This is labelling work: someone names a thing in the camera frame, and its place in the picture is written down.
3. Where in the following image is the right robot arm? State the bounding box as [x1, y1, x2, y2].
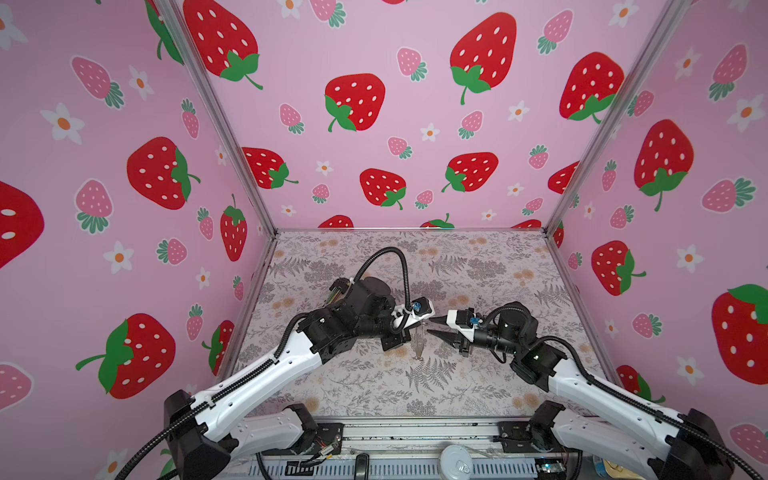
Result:
[433, 302, 736, 479]

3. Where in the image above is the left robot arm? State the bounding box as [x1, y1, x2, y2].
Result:
[164, 277, 434, 479]

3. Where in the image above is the gold computer mouse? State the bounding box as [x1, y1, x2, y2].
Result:
[596, 459, 624, 479]

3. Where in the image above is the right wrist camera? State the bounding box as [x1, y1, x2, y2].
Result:
[445, 308, 484, 341]

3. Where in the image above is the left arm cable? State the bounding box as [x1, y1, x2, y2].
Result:
[353, 247, 413, 313]

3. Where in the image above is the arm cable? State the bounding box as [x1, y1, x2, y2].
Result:
[479, 304, 763, 480]
[353, 247, 413, 313]

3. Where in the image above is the aluminium front rail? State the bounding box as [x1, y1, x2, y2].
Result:
[214, 408, 592, 479]

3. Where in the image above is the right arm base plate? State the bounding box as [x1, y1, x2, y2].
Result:
[492, 421, 576, 455]

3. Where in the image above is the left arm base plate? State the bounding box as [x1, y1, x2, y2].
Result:
[263, 422, 345, 457]

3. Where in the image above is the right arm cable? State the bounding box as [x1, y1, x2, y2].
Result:
[479, 304, 763, 480]

